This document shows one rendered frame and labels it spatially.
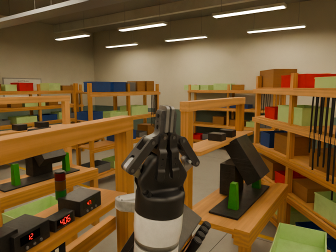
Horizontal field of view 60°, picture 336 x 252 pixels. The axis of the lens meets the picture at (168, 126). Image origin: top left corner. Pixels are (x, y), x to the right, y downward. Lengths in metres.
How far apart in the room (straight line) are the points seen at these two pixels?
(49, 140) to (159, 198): 0.97
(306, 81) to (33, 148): 3.29
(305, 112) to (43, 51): 10.76
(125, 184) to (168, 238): 1.50
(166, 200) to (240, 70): 9.90
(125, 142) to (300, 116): 2.58
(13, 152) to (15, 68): 11.06
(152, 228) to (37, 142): 0.92
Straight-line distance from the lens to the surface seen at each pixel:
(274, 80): 4.62
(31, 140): 1.28
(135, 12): 10.14
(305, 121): 3.93
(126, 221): 2.03
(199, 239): 1.24
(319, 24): 9.85
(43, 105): 9.14
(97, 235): 1.92
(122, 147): 1.88
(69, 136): 1.43
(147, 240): 0.45
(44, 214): 1.53
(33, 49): 12.69
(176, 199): 0.43
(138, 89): 7.34
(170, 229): 0.44
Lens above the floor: 2.13
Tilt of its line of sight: 8 degrees down
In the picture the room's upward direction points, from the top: straight up
